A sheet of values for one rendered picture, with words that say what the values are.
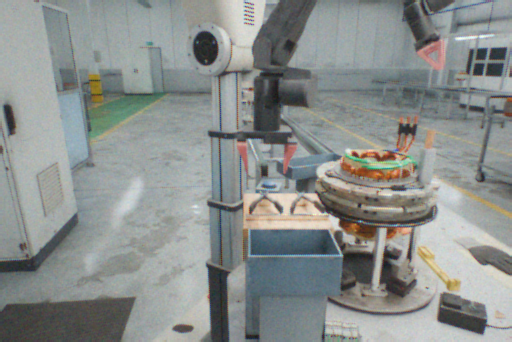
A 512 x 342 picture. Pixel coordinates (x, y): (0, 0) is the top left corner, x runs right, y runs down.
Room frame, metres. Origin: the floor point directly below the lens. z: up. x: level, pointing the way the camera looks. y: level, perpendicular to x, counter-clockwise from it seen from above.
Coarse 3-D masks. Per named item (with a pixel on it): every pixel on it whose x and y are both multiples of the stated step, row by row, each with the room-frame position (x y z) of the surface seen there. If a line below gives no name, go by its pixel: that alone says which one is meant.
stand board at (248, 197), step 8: (248, 200) 0.79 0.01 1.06; (280, 200) 0.79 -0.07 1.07; (288, 200) 0.79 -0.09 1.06; (248, 208) 0.74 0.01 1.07; (256, 208) 0.74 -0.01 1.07; (264, 208) 0.74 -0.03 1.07; (272, 208) 0.74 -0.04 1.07; (288, 208) 0.74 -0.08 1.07; (296, 208) 0.74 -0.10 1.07; (304, 208) 0.74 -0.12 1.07; (312, 208) 0.74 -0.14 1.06; (248, 224) 0.66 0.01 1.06; (256, 224) 0.66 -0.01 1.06; (264, 224) 0.66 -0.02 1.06; (272, 224) 0.66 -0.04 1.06; (280, 224) 0.66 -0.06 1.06; (288, 224) 0.66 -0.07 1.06; (296, 224) 0.66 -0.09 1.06; (304, 224) 0.66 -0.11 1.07; (312, 224) 0.66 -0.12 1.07; (320, 224) 0.66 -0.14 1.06; (328, 224) 0.66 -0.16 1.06
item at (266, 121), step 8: (256, 104) 0.70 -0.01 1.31; (264, 104) 0.70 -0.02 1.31; (280, 104) 0.71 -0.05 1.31; (256, 112) 0.70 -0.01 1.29; (264, 112) 0.69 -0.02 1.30; (272, 112) 0.69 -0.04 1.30; (280, 112) 0.71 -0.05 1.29; (256, 120) 0.70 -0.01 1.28; (264, 120) 0.69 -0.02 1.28; (272, 120) 0.69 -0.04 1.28; (280, 120) 0.71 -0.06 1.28; (248, 128) 0.72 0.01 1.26; (256, 128) 0.70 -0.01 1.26; (264, 128) 0.69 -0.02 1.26; (272, 128) 0.69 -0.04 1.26; (280, 128) 0.72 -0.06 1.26; (288, 128) 0.73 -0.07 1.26; (248, 136) 0.69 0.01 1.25; (256, 136) 0.69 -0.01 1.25; (264, 136) 0.69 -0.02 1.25; (288, 136) 0.70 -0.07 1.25
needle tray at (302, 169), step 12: (312, 156) 1.23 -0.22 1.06; (324, 156) 1.25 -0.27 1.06; (336, 156) 1.25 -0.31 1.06; (276, 168) 1.17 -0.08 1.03; (288, 168) 1.09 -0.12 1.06; (300, 168) 1.08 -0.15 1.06; (312, 168) 1.10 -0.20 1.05; (300, 180) 1.16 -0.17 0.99; (312, 180) 1.12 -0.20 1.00; (300, 192) 1.16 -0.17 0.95; (312, 192) 1.12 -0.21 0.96
